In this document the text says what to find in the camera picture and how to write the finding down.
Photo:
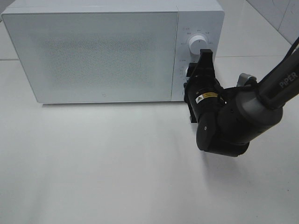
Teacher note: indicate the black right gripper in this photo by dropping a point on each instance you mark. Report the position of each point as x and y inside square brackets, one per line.
[203, 90]

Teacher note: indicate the white timer knob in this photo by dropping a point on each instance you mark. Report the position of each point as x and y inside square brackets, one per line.
[186, 71]

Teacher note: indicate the white microwave door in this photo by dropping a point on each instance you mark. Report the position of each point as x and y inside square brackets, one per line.
[81, 58]

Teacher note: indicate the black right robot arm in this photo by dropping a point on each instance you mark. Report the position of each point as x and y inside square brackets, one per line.
[228, 119]

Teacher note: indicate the upper white power knob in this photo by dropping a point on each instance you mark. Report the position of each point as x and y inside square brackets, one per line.
[196, 43]

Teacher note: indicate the white microwave oven body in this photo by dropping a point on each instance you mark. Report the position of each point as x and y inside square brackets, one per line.
[193, 17]

